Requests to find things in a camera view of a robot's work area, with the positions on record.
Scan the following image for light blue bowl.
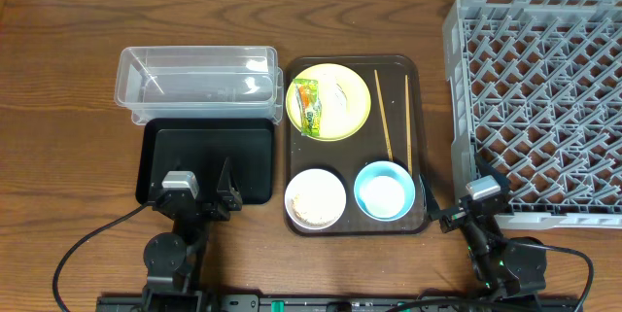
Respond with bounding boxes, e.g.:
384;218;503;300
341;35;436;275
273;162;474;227
354;161;416;222

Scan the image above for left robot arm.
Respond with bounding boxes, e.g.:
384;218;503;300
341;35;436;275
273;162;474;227
136;158;243;312

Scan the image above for white plastic wrap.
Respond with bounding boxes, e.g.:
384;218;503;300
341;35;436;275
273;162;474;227
323;75;347;115

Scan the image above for dark brown serving tray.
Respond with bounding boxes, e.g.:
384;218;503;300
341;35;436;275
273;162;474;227
286;54;429;237

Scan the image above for left wooden chopstick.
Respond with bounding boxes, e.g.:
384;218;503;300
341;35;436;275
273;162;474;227
373;69;394;162

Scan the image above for rice and food scraps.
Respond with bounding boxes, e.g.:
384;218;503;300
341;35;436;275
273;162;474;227
292;193;338;226

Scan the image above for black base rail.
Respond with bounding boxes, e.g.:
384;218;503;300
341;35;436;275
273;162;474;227
95;295;577;312

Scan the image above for clear plastic bin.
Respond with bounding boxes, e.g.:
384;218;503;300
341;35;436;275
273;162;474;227
114;46;284;125

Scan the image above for black plastic tray bin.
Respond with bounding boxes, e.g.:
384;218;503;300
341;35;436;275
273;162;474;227
135;119;274;205

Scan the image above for grey dishwasher rack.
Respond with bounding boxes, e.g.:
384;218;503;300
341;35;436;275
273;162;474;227
442;0;621;229

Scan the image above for right wooden chopstick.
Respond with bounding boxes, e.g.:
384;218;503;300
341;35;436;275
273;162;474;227
404;74;413;178

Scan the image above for white bowl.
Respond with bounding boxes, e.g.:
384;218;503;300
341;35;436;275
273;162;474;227
284;168;347;230

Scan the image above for green snack wrapper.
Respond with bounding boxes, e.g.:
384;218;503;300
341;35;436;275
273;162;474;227
294;79;322;137

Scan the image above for yellow plate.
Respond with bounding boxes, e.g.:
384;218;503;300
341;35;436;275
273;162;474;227
286;63;371;142

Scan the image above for wooden chopstick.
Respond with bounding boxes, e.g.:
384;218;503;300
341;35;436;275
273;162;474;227
404;74;413;178
373;69;394;162

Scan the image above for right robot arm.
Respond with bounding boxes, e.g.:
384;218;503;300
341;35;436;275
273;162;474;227
420;156;547;301

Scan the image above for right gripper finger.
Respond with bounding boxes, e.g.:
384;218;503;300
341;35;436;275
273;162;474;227
474;155;510;191
419;174;440;220

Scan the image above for white cup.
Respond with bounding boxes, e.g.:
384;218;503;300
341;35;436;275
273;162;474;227
361;176;405;219

